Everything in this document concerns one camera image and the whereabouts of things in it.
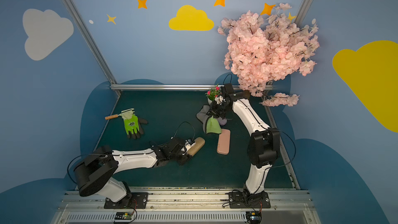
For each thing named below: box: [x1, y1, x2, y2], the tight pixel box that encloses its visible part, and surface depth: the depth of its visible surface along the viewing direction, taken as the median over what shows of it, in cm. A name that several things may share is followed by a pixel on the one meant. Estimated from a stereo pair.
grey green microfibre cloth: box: [195, 104, 222, 135], surface depth 85 cm
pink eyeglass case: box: [216, 128, 231, 156], surface depth 93 cm
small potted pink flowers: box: [204, 84, 223, 106], surface depth 106 cm
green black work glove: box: [119, 108, 149, 139], surface depth 104 cm
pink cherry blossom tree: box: [218, 3, 321, 107], surface depth 72 cm
